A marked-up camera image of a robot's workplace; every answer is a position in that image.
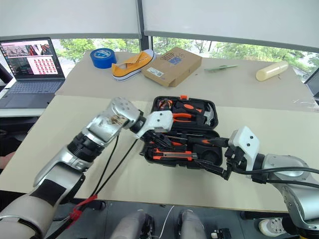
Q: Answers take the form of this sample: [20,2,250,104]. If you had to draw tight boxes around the grey rounded robot leg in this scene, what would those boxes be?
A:
[177,209,208,239]
[109,211,156,239]

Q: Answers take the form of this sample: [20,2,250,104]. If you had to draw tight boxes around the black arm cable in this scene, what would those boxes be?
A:
[233,166,319,189]
[66,133,140,226]

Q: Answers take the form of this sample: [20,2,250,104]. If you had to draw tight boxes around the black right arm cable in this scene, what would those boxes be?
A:
[233,166,319,189]

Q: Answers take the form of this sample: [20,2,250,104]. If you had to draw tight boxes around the orange handled pliers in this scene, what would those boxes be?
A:
[171,112,193,123]

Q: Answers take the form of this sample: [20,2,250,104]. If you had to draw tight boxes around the yellow canvas shoe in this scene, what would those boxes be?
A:
[111,49,158,83]

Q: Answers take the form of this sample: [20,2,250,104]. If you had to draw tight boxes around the white roller blind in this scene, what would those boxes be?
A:
[0,0,143,41]
[142,0,319,53]

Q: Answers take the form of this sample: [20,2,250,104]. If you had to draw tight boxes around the claw hammer black orange handle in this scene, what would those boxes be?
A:
[174,100,216,126]

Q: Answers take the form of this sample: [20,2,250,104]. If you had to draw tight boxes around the cream plastic cylinder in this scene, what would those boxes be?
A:
[255,60,290,82]

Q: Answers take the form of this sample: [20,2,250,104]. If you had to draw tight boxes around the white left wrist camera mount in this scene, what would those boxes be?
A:
[135,110,174,139]

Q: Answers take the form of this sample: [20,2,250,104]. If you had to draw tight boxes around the blue tape roll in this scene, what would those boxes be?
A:
[90,47,118,69]

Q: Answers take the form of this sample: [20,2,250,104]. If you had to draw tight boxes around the brown cardboard box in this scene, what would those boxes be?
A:
[141,46,203,88]

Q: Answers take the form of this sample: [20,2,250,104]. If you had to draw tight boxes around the white floor cable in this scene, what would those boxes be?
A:
[159,205,175,238]

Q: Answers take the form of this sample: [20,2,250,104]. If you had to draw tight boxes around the black tool case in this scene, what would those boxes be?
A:
[139,94,223,170]

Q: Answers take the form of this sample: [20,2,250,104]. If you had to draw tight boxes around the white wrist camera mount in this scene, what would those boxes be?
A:
[135,110,174,139]
[227,125,260,168]

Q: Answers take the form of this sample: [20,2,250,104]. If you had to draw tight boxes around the white side desk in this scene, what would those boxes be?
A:
[0,108,47,118]

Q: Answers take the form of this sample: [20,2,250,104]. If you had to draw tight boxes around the white bystander sneaker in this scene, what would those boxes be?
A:
[258,217,288,238]

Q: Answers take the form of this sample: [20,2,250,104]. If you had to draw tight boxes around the black orange utility knife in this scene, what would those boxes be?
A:
[152,147,199,161]

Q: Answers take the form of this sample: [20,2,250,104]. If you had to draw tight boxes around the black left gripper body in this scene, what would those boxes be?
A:
[143,129,160,143]

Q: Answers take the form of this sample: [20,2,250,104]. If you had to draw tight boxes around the beige paper table cover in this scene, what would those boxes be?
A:
[0,95,319,213]

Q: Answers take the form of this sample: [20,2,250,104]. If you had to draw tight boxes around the green plastic strip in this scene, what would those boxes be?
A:
[204,64,239,74]

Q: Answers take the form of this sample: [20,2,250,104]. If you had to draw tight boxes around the black table foot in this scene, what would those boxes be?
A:
[240,211,293,222]
[59,199,107,213]

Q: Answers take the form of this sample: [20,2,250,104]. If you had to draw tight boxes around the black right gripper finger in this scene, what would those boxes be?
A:
[194,159,230,181]
[208,137,230,148]

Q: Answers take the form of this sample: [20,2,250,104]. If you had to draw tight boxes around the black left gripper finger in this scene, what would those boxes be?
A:
[155,132,173,147]
[148,138,167,150]

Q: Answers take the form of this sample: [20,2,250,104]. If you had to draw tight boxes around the black floor box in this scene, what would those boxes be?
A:
[210,227,232,239]

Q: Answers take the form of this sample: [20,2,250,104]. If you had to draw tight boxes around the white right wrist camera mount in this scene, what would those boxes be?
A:
[227,125,260,168]

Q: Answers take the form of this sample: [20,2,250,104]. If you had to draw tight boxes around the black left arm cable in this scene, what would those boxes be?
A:
[66,133,140,226]

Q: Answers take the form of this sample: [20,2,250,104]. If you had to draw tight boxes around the grey-brown paper table cover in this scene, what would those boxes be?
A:
[54,50,319,112]

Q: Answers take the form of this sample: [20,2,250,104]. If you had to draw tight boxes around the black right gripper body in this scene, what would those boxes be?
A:
[224,145,248,173]

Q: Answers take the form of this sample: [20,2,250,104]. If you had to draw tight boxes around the open grey laptop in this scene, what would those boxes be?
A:
[0,37,66,110]

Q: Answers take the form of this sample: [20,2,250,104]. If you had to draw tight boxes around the dark window frame post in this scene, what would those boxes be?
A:
[136,0,154,55]

